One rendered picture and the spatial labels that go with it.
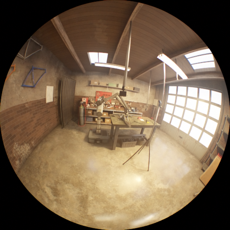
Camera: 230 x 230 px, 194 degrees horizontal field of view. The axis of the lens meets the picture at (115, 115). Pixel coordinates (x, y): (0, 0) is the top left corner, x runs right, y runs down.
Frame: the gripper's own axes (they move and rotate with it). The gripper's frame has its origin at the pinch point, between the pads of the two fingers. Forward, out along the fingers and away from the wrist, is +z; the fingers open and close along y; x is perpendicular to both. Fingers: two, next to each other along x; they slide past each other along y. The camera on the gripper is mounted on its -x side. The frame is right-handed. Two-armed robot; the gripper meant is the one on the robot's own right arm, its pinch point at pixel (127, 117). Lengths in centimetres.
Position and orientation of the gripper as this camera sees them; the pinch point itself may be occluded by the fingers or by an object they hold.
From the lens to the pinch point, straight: 176.5
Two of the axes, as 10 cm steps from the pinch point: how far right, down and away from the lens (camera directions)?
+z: -0.3, 9.7, -2.3
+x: 2.2, -2.2, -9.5
